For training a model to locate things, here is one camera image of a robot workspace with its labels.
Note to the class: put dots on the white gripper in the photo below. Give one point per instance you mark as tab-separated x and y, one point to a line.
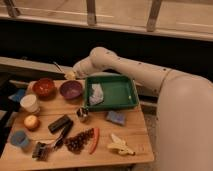
81	69

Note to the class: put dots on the orange apple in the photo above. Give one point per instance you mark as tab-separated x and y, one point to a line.
31	122

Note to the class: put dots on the blue sponge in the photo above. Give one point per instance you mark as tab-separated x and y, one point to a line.
115	117

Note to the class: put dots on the black handled spoon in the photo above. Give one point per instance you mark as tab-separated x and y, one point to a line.
63	134

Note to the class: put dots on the white paper cup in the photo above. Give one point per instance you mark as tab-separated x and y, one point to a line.
30	103

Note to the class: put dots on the red chili pepper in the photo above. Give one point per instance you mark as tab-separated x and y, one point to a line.
95	140

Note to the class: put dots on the peeled yellow banana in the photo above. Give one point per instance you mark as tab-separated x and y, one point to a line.
120	146

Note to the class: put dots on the purple bowl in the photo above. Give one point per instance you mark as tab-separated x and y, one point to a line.
71	89

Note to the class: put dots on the black rectangular box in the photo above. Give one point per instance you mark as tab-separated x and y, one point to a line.
58	124

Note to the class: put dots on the bunch of dark grapes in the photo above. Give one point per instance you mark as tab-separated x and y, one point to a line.
76	144

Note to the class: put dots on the blue cloth at table edge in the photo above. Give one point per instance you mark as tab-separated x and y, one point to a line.
16	97

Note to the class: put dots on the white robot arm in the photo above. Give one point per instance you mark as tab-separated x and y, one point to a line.
184	108

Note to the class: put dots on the black handled brush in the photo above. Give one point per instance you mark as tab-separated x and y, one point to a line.
42	150

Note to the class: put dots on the silver metal fork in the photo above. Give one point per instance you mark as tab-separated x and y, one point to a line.
58	66

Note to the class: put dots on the blue plastic cup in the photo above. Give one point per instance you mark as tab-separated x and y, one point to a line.
19	139

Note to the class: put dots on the red bowl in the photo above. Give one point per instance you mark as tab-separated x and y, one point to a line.
44	87

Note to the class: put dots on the white crumpled cloth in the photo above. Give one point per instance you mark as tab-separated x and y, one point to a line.
97	95

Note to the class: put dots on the small metal cup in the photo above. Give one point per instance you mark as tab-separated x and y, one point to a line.
82	114

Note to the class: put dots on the green plastic tray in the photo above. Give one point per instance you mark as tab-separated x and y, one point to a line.
119	93

